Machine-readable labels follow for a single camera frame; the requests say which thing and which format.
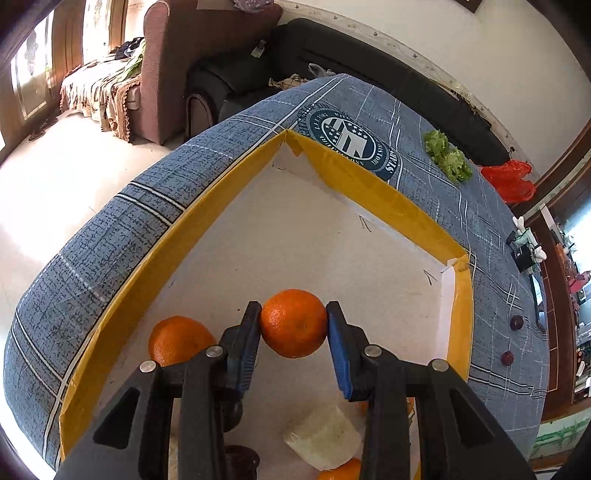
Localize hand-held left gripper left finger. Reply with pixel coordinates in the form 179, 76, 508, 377
55, 301, 264, 480

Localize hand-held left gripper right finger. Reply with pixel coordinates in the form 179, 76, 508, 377
325, 301, 539, 480

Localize orange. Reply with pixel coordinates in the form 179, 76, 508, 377
316, 457, 363, 480
148, 316, 218, 367
260, 288, 329, 359

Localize dark red bumpy fruit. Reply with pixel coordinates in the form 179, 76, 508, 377
225, 444, 260, 480

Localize white work mat yellow border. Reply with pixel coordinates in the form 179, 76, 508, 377
59, 129, 475, 480

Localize black smartphone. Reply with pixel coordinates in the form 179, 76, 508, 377
531, 273, 548, 329

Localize brown wooden counter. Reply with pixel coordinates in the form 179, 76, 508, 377
531, 124, 591, 421

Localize green lettuce leaf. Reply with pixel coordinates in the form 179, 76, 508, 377
424, 130, 474, 183

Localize green patterned board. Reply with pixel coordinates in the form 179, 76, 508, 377
531, 418, 591, 457

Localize red plastic bag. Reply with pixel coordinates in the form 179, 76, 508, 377
480, 160, 537, 205

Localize beige crumpled cloth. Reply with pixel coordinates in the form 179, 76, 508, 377
269, 74, 310, 90

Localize brown armchair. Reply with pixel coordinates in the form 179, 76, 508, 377
139, 0, 283, 146

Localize black leather sofa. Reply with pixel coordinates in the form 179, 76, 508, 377
185, 18, 511, 167

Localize sofa with lace cover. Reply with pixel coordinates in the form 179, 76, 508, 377
60, 55, 144, 141

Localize dark slippers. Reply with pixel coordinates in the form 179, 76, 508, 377
28, 117, 60, 141

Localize wooden door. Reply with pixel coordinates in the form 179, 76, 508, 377
9, 14, 56, 121

